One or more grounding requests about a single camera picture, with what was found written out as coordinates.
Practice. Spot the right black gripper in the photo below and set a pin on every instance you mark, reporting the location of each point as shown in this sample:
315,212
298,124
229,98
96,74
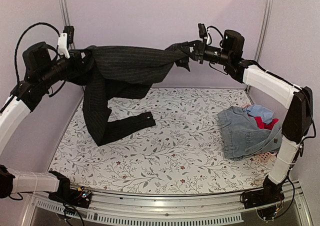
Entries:
199,49

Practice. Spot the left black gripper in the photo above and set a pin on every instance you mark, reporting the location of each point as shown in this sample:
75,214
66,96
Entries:
79,62

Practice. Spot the black pinstriped shirt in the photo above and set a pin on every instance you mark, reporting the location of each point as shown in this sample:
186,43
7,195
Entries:
126,72

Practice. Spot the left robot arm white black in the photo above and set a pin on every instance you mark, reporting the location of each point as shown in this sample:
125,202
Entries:
45,65

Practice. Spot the pink perforated laundry basket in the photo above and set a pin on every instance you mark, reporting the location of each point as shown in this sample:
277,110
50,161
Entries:
263,157

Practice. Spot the light blue denim jeans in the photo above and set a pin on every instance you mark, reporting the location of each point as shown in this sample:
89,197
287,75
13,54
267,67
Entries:
236,127

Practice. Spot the light blue shirt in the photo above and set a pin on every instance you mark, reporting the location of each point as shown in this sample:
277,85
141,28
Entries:
264,113

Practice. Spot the red garment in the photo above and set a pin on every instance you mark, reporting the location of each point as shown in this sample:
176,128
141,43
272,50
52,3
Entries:
262,125

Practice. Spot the floral patterned table mat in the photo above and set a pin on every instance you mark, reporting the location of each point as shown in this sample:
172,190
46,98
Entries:
181,154

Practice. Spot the light denim jacket with buttons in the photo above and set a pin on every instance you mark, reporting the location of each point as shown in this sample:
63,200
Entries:
266,141

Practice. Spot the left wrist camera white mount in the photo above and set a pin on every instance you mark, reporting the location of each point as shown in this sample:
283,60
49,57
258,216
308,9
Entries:
65,39

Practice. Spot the left aluminium frame post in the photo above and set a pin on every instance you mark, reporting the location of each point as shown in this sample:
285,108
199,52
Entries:
64,12

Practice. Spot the aluminium frame post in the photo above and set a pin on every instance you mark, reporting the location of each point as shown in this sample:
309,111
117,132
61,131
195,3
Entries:
64,12
264,28

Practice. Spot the right aluminium frame post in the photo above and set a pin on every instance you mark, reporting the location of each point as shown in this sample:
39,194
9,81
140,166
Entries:
264,28

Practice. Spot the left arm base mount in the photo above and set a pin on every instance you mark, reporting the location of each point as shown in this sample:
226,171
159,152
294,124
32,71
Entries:
80,197

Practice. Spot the front aluminium rail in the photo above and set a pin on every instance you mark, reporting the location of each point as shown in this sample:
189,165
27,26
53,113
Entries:
108,208

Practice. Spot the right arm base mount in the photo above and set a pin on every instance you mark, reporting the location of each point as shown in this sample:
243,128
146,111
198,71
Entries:
262,198

